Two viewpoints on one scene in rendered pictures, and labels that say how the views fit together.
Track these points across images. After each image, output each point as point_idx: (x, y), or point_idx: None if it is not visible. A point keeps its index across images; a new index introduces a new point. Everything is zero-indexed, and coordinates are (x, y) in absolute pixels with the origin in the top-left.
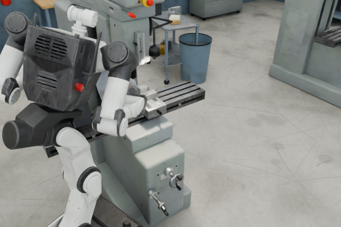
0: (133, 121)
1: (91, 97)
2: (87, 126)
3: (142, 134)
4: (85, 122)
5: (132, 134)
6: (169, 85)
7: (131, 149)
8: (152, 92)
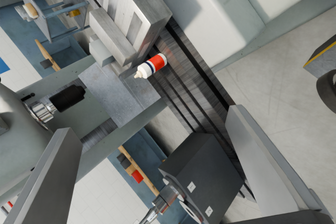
0: (185, 49)
1: (155, 109)
2: (223, 143)
3: (216, 17)
4: (215, 147)
5: (219, 44)
6: None
7: (259, 34)
8: (96, 23)
